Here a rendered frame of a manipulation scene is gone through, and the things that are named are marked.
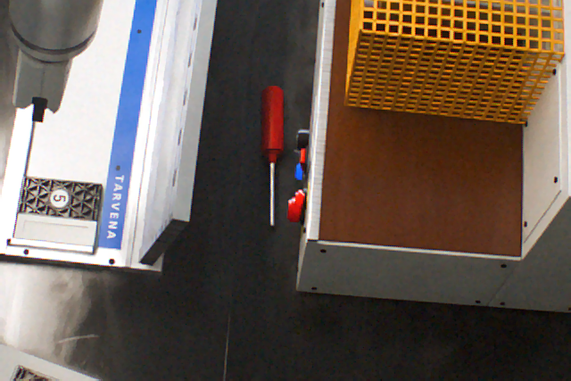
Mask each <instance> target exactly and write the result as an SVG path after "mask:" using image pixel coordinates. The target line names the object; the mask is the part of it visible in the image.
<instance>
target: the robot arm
mask: <svg viewBox="0 0 571 381"><path fill-rule="evenodd" d="M102 9H103V0H10V7H9V12H8V26H9V30H10V32H11V35H12V38H13V39H14V42H15V43H16V45H17V46H18V47H19V48H20V51H19V59H18V67H17V73H16V75H15V84H14V92H13V99H12V103H13V104H14V106H15V107H17V108H21V109H26V108H27V107H29V106H30V105H32V104H34V105H33V112H32V119H31V121H35V122H40V123H43V121H44V117H45V110H46V109H49V110H50V112H53V113H56V112H58V111H59V110H60V107H61V103H62V99H63V94H64V91H65V88H66V85H67V81H68V77H69V74H70V69H71V67H72V63H73V59H74V58H75V57H77V56H78V55H80V54H82V53H83V52H85V51H86V50H87V48H88V47H89V46H90V45H91V43H92V41H93V40H94V38H95V34H96V31H97V29H98V27H99V21H100V17H101V12H102Z"/></svg>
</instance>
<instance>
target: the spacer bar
mask: <svg viewBox="0 0 571 381"><path fill-rule="evenodd" d="M97 231H98V226H97V223H96V221H87V220H77V219H59V218H49V217H43V216H39V215H30V214H20V213H18V216H17V221H16V227H15V231H14V237H13V238H16V239H26V240H36V241H45V242H49V243H55V244H73V245H84V246H93V247H94V249H95V243H96V237H97Z"/></svg>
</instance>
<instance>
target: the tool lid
mask: <svg viewBox="0 0 571 381"><path fill-rule="evenodd" d="M216 6H217V0H175V1H174V8H173V14H172V21H171V27H170V33H169V40H168V47H167V54H166V62H165V68H164V74H163V80H164V84H163V85H162V91H161V102H160V104H159V108H158V116H157V122H156V129H155V136H154V142H153V155H152V161H151V168H150V176H149V183H148V189H147V197H146V204H145V216H144V222H145V226H144V233H143V241H142V246H141V247H140V251H139V257H138V263H140V264H145V265H150V266H153V264H154V263H155V262H157V261H158V260H159V258H160V257H161V256H162V255H163V253H164V251H165V250H166V249H167V248H168V247H169V245H170V244H171V243H172V242H173V240H174V239H175V238H176V237H177V236H178V234H179V233H180V232H181V231H182V229H183V227H184V226H185V225H187V224H188V222H189V221H190V214H191V206H192V199H193V190H194V175H195V168H196V160H197V153H198V144H199V136H200V128H201V121H202V113H203V98H204V90H206V82H207V75H208V68H209V60H210V51H211V37H212V30H213V25H214V22H215V13H216Z"/></svg>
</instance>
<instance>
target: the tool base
mask: <svg viewBox="0 0 571 381"><path fill-rule="evenodd" d="M174 1H175V0H160V1H158V7H157V13H156V20H155V27H154V33H153V44H152V48H151V52H150V58H149V64H148V71H147V78H146V84H145V97H144V102H143V109H141V116H140V122H139V130H138V136H137V149H136V155H135V161H134V168H133V174H132V180H131V188H130V194H129V200H128V213H127V219H126V227H125V233H124V238H123V246H122V249H121V250H120V251H110V250H101V249H100V248H95V252H94V255H88V253H69V252H58V251H49V250H39V249H35V248H29V247H20V246H11V245H7V243H6V234H7V229H8V223H9V218H10V213H11V208H12V199H13V194H14V189H15V184H16V179H17V175H18V169H19V164H20V159H21V150H22V146H23V140H24V135H25V130H26V125H27V120H28V116H29V107H27V108H26V109H21V108H18V111H17V115H16V120H15V124H14V130H13V134H12V143H11V148H10V153H9V158H8V162H7V168H6V172H5V178H4V186H3V191H2V195H1V202H0V258H6V259H14V260H16V261H34V262H43V263H53V264H62V265H64V266H72V267H82V268H91V269H110V270H112V271H121V272H130V273H140V274H151V275H160V276H161V275H162V271H163V263H164V257H165V251H164V253H163V255H162V256H161V257H160V258H159V260H158V261H157V262H155V263H154V264H153V266H150V265H145V264H140V263H138V257H139V251H140V247H141V246H142V241H143V233H144V226H145V222H144V216H145V204H146V197H147V189H148V183H149V176H150V168H151V161H152V155H153V142H154V136H155V129H156V122H157V116H158V108H159V104H160V102H161V91H162V85H163V84H164V80H163V74H164V68H165V62H166V54H167V47H168V40H169V33H170V27H171V21H172V14H173V8H174ZM36 127H37V123H36V122H35V124H34V129H33V134H32V140H31V145H30V149H29V158H28V164H27V169H26V175H25V176H28V173H29V163H30V157H31V153H32V147H33V143H34V136H35V132H36ZM26 248H27V249H29V251H30V254H29V255H28V256H25V255H24V254H23V251H24V249H26ZM110 258H113V259H114V260H115V263H114V264H112V265H111V264H109V262H108V260H109V259H110Z"/></svg>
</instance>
